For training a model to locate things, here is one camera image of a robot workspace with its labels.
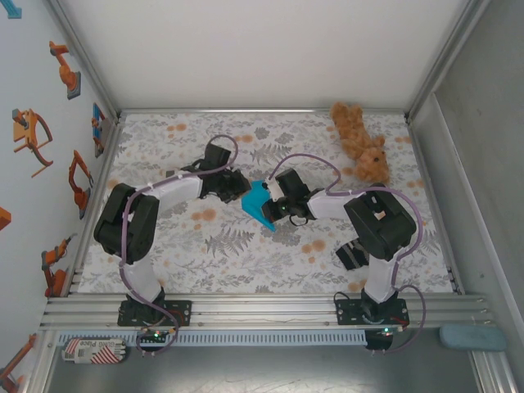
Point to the blue-grey pad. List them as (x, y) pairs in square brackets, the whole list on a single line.
[(472, 337)]

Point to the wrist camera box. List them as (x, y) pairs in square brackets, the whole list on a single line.
[(217, 155), (292, 184)]

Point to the blue cloth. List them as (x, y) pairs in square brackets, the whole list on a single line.
[(256, 200)]

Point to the small blue wall sticker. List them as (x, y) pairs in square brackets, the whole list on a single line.
[(14, 10)]

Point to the orange gripper frame wall sticker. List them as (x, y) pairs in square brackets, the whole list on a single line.
[(26, 133)]

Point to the brown teddy bear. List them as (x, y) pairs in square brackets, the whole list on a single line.
[(356, 135)]

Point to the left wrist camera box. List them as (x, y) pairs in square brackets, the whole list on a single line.
[(217, 155)]

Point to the small circuit board with LED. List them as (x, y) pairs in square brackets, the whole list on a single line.
[(155, 335), (388, 332)]

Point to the floral print tablecloth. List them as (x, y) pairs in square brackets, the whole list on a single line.
[(245, 262)]

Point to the small orange block wall sticker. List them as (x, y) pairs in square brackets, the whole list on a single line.
[(4, 219)]

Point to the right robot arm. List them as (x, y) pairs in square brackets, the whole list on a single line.
[(378, 221)]

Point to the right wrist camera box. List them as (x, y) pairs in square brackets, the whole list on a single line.
[(292, 184)]

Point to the black white striped sock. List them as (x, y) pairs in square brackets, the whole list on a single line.
[(352, 254)]

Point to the blue orange machine wall sticker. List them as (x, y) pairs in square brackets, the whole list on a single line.
[(98, 131)]

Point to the aluminium side rail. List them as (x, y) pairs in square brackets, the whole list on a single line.
[(92, 209), (436, 204)]

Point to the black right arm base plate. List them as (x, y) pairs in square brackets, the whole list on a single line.
[(348, 312)]

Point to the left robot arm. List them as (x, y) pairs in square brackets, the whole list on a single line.
[(127, 225)]

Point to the aluminium rail bed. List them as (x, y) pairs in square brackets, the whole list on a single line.
[(266, 311)]

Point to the aluminium upright post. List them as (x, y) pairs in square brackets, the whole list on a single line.
[(82, 53), (446, 53)]

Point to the red white striped package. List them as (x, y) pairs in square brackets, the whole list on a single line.
[(94, 351)]

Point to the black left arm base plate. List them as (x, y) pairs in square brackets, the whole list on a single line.
[(180, 313)]

